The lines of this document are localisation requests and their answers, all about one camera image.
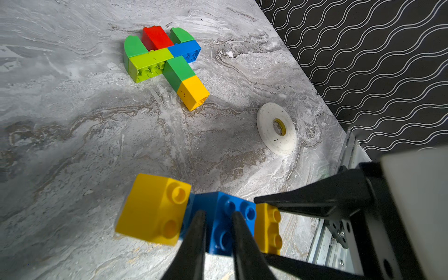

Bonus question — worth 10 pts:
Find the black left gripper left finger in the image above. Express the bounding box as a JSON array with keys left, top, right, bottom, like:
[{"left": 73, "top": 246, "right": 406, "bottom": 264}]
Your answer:
[{"left": 162, "top": 210, "right": 207, "bottom": 280}]

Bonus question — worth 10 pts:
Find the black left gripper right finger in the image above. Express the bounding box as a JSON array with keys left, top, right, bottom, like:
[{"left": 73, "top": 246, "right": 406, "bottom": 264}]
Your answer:
[{"left": 232, "top": 212, "right": 276, "bottom": 280}]

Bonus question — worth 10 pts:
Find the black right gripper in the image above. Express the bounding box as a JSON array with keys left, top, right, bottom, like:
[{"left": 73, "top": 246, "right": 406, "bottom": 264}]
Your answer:
[{"left": 254, "top": 162, "right": 427, "bottom": 280}]

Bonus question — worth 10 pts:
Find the yellow lego brick front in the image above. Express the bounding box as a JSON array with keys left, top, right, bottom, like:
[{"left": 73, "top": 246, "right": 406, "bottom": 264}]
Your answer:
[{"left": 254, "top": 203, "right": 283, "bottom": 255}]

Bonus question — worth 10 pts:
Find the yellow small lego brick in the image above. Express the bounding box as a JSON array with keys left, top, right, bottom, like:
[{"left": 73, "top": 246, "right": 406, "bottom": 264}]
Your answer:
[{"left": 115, "top": 173, "right": 191, "bottom": 246}]

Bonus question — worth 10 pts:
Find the yellow square lego brick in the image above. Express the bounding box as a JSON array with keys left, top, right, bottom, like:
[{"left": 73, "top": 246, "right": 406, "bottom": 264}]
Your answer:
[{"left": 177, "top": 75, "right": 210, "bottom": 111}]

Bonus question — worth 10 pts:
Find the green small lego brick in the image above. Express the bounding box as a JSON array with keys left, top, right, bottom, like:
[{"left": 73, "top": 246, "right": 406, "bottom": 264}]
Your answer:
[
  {"left": 123, "top": 36, "right": 148, "bottom": 72},
  {"left": 163, "top": 56, "right": 196, "bottom": 92}
]

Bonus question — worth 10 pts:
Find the lime green long lego brick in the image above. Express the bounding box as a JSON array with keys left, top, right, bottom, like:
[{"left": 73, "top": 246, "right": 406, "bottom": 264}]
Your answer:
[{"left": 128, "top": 48, "right": 174, "bottom": 83}]

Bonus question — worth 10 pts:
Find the blue long lego brick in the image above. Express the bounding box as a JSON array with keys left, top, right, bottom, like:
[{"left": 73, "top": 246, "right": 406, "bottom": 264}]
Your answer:
[{"left": 168, "top": 40, "right": 201, "bottom": 63}]

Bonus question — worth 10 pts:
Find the green lego brick back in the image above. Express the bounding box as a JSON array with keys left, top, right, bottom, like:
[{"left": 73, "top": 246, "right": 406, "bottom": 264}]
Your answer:
[{"left": 169, "top": 28, "right": 194, "bottom": 44}]

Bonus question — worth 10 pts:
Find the white tape roll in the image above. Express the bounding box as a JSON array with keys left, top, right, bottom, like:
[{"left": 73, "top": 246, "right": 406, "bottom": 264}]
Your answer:
[{"left": 257, "top": 103, "right": 297, "bottom": 156}]

